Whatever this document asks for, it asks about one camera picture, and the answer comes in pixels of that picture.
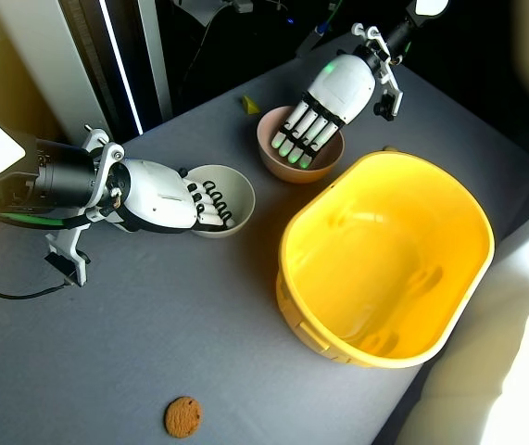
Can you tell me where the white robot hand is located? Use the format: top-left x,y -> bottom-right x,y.
118,159 -> 236,235
271,54 -> 377,169

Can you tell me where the small white bowl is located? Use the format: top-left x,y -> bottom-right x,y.
180,164 -> 257,240

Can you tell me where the large pink bowl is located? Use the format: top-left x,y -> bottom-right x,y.
256,105 -> 346,184

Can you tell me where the yellow plastic tub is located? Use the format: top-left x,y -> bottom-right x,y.
275,150 -> 497,370

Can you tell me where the white LED strip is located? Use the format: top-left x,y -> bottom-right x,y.
98,0 -> 144,135

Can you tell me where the grey table cloth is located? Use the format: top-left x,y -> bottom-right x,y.
0,50 -> 529,445

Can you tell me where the white sheet in background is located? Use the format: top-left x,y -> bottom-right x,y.
173,0 -> 235,27

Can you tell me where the wide white column panel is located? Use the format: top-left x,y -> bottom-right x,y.
0,0 -> 112,140

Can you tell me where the brown chocolate chip cookie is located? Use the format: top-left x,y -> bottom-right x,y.
164,396 -> 204,439

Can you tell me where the blurred white robot shell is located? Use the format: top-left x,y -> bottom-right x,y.
396,198 -> 529,445

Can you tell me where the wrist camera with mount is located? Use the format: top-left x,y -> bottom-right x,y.
44,222 -> 92,288
372,64 -> 405,122

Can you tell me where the narrow white frame post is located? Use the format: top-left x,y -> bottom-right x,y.
136,0 -> 173,122

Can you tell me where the black camera cable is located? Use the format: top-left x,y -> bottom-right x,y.
0,249 -> 69,300

